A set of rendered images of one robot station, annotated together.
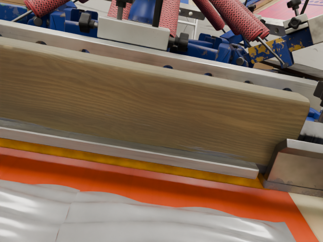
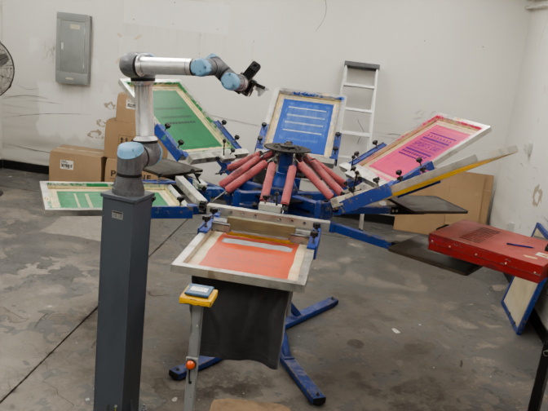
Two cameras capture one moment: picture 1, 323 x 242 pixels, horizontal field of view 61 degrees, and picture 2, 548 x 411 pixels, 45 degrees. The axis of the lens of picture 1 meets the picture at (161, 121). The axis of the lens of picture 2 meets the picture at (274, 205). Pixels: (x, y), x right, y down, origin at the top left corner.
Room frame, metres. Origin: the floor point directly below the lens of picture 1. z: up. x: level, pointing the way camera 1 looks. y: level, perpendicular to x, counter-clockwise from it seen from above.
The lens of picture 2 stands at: (-2.93, -0.61, 2.02)
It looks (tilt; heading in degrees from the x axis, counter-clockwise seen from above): 15 degrees down; 11
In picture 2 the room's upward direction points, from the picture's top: 7 degrees clockwise
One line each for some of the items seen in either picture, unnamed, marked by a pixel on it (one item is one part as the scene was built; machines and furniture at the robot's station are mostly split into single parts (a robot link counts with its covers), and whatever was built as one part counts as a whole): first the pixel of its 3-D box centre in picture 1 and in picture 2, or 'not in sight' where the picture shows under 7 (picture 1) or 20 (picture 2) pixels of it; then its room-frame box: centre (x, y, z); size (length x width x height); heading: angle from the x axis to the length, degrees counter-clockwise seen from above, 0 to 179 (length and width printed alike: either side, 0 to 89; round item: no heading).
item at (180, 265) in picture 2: not in sight; (253, 249); (0.02, 0.04, 0.97); 0.79 x 0.58 x 0.04; 4
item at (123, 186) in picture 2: not in sight; (128, 182); (-0.15, 0.63, 1.25); 0.15 x 0.15 x 0.10
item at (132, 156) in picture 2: not in sight; (130, 157); (-0.14, 0.63, 1.37); 0.13 x 0.12 x 0.14; 171
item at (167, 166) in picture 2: not in sight; (205, 184); (1.36, 0.73, 0.91); 1.34 x 0.40 x 0.08; 64
